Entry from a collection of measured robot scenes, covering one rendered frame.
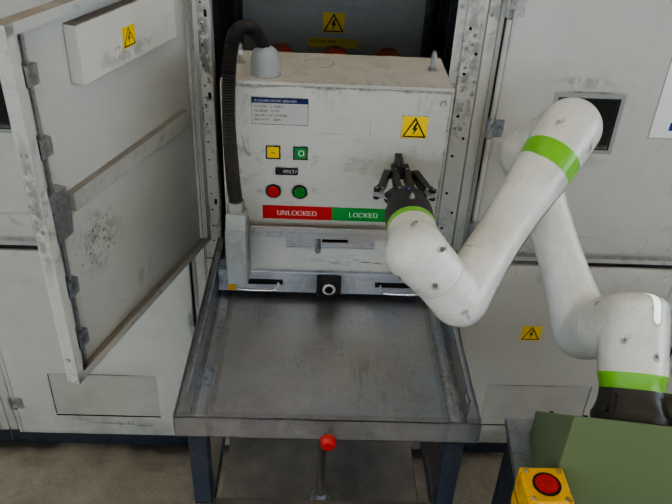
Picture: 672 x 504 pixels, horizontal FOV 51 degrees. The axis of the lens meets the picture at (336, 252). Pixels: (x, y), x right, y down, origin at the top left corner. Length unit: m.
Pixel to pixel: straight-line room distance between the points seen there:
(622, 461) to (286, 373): 0.68
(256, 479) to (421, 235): 1.22
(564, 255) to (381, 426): 0.53
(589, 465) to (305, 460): 1.09
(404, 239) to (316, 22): 1.30
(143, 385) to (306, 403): 0.99
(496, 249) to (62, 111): 0.83
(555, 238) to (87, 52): 1.01
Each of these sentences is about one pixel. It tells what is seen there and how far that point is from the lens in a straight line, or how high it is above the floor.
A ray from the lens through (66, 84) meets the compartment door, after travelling 1.40.
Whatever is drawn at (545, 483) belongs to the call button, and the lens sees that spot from 1.33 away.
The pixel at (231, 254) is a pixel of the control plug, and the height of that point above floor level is 1.04.
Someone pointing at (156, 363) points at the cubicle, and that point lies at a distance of 2.28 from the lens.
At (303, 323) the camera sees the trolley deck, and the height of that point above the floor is 0.85.
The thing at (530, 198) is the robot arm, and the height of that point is 1.28.
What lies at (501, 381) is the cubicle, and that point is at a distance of 2.34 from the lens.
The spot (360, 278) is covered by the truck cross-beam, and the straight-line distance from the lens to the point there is 1.71.
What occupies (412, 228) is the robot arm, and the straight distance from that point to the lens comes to 1.20.
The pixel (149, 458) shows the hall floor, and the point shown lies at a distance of 2.54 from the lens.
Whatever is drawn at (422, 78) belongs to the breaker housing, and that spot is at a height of 1.39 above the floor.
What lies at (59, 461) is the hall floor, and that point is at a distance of 2.60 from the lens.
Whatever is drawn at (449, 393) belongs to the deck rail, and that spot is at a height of 0.85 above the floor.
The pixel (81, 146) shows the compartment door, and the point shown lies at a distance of 1.46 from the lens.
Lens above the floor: 1.89
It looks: 33 degrees down
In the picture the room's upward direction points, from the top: 3 degrees clockwise
